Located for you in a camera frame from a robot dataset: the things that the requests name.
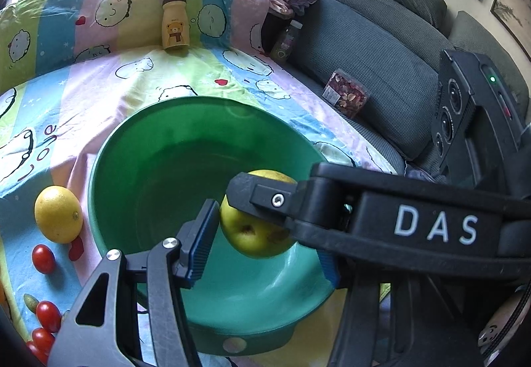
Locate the green apple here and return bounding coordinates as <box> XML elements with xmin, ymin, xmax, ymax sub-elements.
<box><xmin>220</xmin><ymin>170</ymin><xmax>299</xmax><ymax>259</ymax></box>

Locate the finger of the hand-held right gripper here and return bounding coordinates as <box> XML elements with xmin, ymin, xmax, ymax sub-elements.
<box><xmin>227</xmin><ymin>171</ymin><xmax>300</xmax><ymax>229</ymax></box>

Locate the yellow lemon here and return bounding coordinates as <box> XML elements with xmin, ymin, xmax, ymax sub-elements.
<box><xmin>34</xmin><ymin>185</ymin><xmax>84</xmax><ymax>244</ymax></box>

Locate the grey sofa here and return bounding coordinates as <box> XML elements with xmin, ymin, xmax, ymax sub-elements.
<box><xmin>265</xmin><ymin>0</ymin><xmax>531</xmax><ymax>185</ymax></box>

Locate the yellow bear-print bottle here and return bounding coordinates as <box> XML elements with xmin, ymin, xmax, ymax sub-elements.
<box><xmin>161</xmin><ymin>0</ymin><xmax>190</xmax><ymax>52</ymax></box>

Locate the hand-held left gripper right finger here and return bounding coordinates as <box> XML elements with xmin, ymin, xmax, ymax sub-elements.
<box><xmin>317</xmin><ymin>249</ymin><xmax>419</xmax><ymax>367</ymax></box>

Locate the packet of dried fruit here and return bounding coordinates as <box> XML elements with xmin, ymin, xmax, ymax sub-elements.
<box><xmin>324</xmin><ymin>68</ymin><xmax>371</xmax><ymax>119</ymax></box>

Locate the red cherry tomato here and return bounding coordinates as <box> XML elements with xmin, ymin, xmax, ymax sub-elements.
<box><xmin>32</xmin><ymin>328</ymin><xmax>55</xmax><ymax>355</ymax></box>
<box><xmin>36</xmin><ymin>301</ymin><xmax>62</xmax><ymax>333</ymax></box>
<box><xmin>26</xmin><ymin>342</ymin><xmax>48</xmax><ymax>366</ymax></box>
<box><xmin>32</xmin><ymin>245</ymin><xmax>56</xmax><ymax>274</ymax></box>

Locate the green drink bottle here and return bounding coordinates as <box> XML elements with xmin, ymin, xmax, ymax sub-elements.
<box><xmin>269</xmin><ymin>20</ymin><xmax>303</xmax><ymax>61</ymax></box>

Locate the green plastic basin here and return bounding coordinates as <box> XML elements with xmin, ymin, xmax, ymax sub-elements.
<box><xmin>87</xmin><ymin>97</ymin><xmax>337</xmax><ymax>356</ymax></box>

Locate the cartoon printed blanket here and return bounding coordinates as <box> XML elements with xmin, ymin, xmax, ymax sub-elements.
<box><xmin>0</xmin><ymin>0</ymin><xmax>399</xmax><ymax>367</ymax></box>

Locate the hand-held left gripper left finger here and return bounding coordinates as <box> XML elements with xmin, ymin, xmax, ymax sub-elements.
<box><xmin>47</xmin><ymin>199</ymin><xmax>220</xmax><ymax>367</ymax></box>

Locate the framed landscape painting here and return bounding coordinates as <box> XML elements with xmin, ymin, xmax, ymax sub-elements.
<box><xmin>491</xmin><ymin>0</ymin><xmax>531</xmax><ymax>48</ymax></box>

